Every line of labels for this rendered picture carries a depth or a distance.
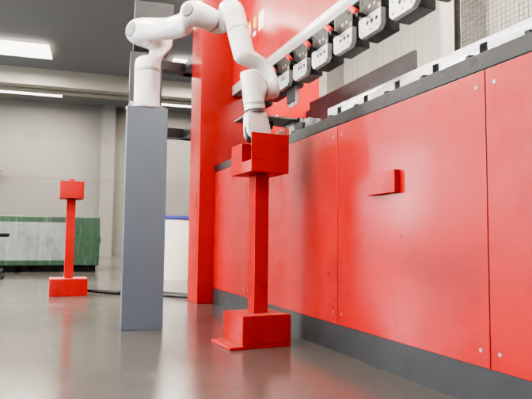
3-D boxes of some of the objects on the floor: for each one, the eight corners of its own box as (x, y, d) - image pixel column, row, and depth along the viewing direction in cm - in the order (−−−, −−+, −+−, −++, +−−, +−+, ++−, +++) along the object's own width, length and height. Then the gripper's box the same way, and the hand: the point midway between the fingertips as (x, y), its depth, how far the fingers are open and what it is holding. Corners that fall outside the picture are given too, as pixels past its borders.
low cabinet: (100, 271, 649) (101, 217, 653) (-46, 273, 600) (-43, 214, 605) (96, 265, 805) (98, 221, 810) (-19, 266, 756) (-17, 219, 761)
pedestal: (48, 294, 388) (53, 178, 394) (85, 293, 397) (89, 180, 404) (48, 297, 369) (53, 176, 376) (87, 295, 379) (91, 177, 385)
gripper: (241, 107, 206) (247, 154, 205) (275, 107, 212) (281, 153, 212) (233, 112, 212) (239, 158, 211) (267, 112, 219) (272, 156, 218)
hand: (260, 150), depth 212 cm, fingers closed
